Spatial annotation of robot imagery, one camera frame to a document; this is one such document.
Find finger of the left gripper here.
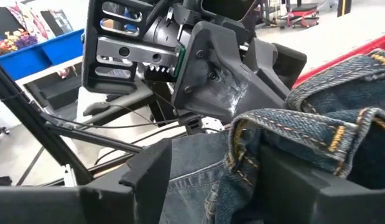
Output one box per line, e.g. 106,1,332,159
241,40,307,94
172,21,289,124

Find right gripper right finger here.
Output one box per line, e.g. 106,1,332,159
257,145,319,224

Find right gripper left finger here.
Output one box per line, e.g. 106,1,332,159
117,138,173,224

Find dark blue denim jeans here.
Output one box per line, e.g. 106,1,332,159
159,48,385,224

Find red plastic laundry bin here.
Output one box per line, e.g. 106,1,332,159
292,30,385,90

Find red wheeled creeper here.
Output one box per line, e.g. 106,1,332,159
278,2,320,29

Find grey office chair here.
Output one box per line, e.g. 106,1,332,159
24,74,155,127

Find blue plastic tray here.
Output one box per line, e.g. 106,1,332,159
0,29,86,81

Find white shelf board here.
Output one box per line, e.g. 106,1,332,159
14,55,85,88

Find red patterned fabric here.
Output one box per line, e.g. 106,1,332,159
7,2,56,40

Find colourful flower fabric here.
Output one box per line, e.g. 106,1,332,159
0,28,39,57

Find thin black cable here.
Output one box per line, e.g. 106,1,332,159
44,114,193,130

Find black and yellow post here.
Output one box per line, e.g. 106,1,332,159
336,0,353,18

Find black aluminium table frame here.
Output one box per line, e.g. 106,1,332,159
0,58,143,187

